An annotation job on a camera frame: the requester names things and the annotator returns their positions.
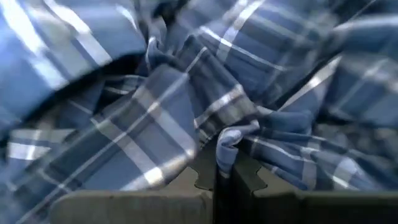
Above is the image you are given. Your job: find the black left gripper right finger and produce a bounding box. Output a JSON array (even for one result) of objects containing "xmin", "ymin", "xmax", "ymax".
[{"xmin": 231, "ymin": 152, "xmax": 398, "ymax": 224}]

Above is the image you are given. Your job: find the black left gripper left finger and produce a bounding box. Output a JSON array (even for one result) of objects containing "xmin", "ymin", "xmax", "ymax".
[{"xmin": 49, "ymin": 142, "xmax": 217, "ymax": 224}]

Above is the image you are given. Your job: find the blue plaid shirt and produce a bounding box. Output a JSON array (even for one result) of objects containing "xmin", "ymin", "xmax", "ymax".
[{"xmin": 0, "ymin": 0, "xmax": 398, "ymax": 224}]

